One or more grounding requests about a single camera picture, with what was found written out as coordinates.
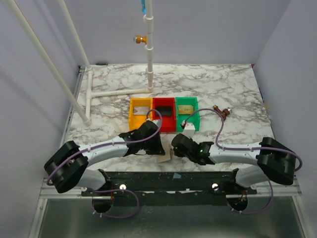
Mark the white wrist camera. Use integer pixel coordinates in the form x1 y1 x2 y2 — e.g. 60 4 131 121
146 119 161 127
182 122 196 138

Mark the aluminium extrusion frame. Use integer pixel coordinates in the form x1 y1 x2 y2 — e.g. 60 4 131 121
39 178 85 199

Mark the white PVC pipe frame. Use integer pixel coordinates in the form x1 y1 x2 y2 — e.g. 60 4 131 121
5 0 154 126

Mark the brown brass faucet valve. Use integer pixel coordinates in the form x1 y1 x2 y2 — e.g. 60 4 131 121
213 105 232 121

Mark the orange nozzle on pipe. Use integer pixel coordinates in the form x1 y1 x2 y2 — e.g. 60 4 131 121
133 35 147 45

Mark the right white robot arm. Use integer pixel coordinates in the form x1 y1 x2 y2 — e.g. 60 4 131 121
171 134 296 194

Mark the black mounting rail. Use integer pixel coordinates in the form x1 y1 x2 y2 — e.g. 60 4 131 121
81 172 270 208

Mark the silver card in yellow bin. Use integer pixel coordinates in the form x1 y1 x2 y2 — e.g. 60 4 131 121
133 106 150 116

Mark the black card in red bin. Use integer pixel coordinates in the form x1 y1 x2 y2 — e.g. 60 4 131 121
155 106 173 117

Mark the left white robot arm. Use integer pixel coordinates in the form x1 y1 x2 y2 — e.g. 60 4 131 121
44 119 165 196

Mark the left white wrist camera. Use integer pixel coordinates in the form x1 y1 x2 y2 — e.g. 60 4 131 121
146 119 161 127

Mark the green plastic bin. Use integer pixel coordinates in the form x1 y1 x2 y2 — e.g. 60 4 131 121
175 97 200 132

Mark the red plastic bin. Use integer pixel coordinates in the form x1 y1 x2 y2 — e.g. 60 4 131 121
153 97 176 132

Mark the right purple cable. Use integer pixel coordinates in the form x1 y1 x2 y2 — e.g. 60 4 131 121
181 108 303 215

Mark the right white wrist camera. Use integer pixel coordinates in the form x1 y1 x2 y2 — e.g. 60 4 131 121
182 122 196 138

